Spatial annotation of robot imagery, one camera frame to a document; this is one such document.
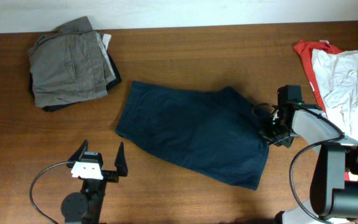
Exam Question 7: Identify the left black cable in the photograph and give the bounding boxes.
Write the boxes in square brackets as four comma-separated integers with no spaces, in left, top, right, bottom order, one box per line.
[29,161,74,224]

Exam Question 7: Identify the black folded garment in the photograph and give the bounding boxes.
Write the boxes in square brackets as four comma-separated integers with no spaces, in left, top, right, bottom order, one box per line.
[41,54,122,113]

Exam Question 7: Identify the navy blue shorts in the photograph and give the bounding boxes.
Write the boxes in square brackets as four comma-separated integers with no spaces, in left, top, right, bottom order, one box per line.
[116,82,269,190]

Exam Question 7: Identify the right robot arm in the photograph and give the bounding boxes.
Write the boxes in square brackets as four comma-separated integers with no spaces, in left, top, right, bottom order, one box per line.
[260,85,358,223]

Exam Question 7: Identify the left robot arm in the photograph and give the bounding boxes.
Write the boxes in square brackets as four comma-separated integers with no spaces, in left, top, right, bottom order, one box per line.
[61,140,128,224]

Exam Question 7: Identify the grey folded trousers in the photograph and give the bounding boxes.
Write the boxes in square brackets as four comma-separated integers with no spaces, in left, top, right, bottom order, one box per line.
[28,16,116,108]

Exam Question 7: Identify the red shirt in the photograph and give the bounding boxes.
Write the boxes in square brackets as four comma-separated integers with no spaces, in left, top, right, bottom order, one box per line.
[293,39,358,224]

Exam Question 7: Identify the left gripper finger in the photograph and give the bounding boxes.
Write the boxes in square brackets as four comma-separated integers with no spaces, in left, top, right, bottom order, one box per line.
[68,139,88,162]
[114,142,128,177]

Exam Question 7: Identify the white shirt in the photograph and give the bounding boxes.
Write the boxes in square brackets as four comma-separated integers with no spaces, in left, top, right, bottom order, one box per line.
[311,39,358,224]

